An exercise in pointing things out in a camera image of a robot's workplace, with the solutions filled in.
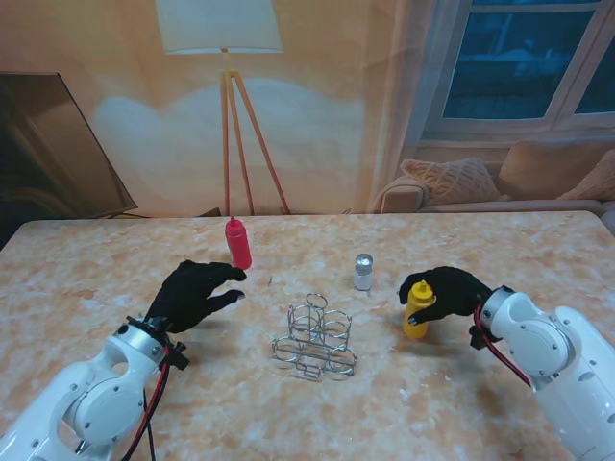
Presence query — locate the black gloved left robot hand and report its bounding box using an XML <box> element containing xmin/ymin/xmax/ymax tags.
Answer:
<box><xmin>143</xmin><ymin>259</ymin><xmax>249</xmax><ymax>335</ymax></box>

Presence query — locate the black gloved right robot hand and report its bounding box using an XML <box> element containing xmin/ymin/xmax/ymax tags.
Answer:
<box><xmin>397</xmin><ymin>267</ymin><xmax>494</xmax><ymax>324</ymax></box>

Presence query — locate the yellow squeeze bottle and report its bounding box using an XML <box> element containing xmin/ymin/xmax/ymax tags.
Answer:
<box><xmin>402</xmin><ymin>280</ymin><xmax>437</xmax><ymax>340</ymax></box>

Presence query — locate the clear shaker with silver cap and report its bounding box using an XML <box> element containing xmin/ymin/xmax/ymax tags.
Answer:
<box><xmin>353</xmin><ymin>253</ymin><xmax>375</xmax><ymax>292</ymax></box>

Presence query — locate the red squeeze bottle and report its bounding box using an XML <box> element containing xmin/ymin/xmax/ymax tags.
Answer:
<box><xmin>224</xmin><ymin>215</ymin><xmax>254</xmax><ymax>270</ymax></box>

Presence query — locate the beige knit cushion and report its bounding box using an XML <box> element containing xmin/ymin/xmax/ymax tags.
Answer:
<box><xmin>556</xmin><ymin>148</ymin><xmax>615</xmax><ymax>202</ymax></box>
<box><xmin>399</xmin><ymin>158</ymin><xmax>510</xmax><ymax>206</ymax></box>

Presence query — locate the beige sofa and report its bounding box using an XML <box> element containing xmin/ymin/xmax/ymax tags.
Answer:
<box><xmin>374</xmin><ymin>138</ymin><xmax>615</xmax><ymax>215</ymax></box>

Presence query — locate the dark flat television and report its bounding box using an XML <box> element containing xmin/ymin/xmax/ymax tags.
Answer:
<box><xmin>0</xmin><ymin>71</ymin><xmax>139</xmax><ymax>222</ymax></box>

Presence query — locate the sheer beige curtain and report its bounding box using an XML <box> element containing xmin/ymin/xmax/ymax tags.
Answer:
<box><xmin>355</xmin><ymin>0</ymin><xmax>438</xmax><ymax>212</ymax></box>

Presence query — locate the white framed window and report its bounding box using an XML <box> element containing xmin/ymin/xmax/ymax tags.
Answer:
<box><xmin>420</xmin><ymin>0</ymin><xmax>615</xmax><ymax>140</ymax></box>

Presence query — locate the tripod floor lamp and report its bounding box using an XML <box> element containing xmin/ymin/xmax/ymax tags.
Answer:
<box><xmin>156</xmin><ymin>0</ymin><xmax>292</xmax><ymax>216</ymax></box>

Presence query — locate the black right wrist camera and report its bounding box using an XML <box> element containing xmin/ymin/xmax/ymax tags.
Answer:
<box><xmin>469</xmin><ymin>324</ymin><xmax>501</xmax><ymax>350</ymax></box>

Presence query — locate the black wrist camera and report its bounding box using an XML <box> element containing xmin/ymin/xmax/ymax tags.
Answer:
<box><xmin>165</xmin><ymin>340</ymin><xmax>191</xmax><ymax>371</ymax></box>
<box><xmin>469</xmin><ymin>324</ymin><xmax>501</xmax><ymax>350</ymax></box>

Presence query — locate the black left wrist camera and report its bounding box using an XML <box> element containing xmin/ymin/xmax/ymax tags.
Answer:
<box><xmin>165</xmin><ymin>340</ymin><xmax>191</xmax><ymax>371</ymax></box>

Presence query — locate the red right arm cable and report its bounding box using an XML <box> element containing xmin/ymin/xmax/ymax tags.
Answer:
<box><xmin>474</xmin><ymin>297</ymin><xmax>534</xmax><ymax>385</ymax></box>

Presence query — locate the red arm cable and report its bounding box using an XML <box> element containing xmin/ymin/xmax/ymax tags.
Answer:
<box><xmin>122</xmin><ymin>362</ymin><xmax>172</xmax><ymax>461</ymax></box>
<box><xmin>474</xmin><ymin>297</ymin><xmax>534</xmax><ymax>385</ymax></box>

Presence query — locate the red left arm cable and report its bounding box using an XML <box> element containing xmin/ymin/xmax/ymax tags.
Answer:
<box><xmin>122</xmin><ymin>362</ymin><xmax>172</xmax><ymax>461</ymax></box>

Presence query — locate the chrome wire condiment rack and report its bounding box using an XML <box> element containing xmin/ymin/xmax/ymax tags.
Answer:
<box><xmin>271</xmin><ymin>292</ymin><xmax>357</xmax><ymax>382</ymax></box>

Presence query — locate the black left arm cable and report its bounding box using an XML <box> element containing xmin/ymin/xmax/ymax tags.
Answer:
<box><xmin>142</xmin><ymin>388</ymin><xmax>158</xmax><ymax>461</ymax></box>

